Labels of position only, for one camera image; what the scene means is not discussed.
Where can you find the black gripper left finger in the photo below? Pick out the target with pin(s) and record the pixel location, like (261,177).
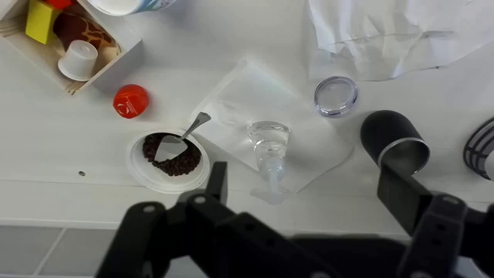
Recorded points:
(199,226)

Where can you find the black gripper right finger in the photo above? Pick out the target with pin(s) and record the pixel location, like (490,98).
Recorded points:
(442,228)

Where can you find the white paper towel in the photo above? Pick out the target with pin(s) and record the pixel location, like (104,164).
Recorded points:
(383,39)

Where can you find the white plate with coffee grounds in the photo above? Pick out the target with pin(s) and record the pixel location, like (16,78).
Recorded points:
(164,167)

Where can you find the black insulated tumbler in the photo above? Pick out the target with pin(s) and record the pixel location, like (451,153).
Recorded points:
(389,138)

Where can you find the metal spoon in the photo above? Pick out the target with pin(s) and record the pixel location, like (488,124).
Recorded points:
(199,119)

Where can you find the clear stemmed glass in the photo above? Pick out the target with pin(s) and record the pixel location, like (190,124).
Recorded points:
(269,144)

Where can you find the red round plastic lid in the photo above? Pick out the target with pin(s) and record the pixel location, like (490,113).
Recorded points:
(130,101)

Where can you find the clear round plastic lid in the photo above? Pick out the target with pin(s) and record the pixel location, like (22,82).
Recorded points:
(335,96)

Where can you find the white coffee pod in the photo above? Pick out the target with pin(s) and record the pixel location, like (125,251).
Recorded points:
(79,61)

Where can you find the wooden box with toys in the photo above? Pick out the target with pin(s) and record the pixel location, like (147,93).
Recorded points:
(44,58)

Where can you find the brown spotted toy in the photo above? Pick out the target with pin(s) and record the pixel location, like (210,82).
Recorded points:
(76,27)

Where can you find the yellow toy block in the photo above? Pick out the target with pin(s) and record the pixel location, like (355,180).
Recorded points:
(40,21)

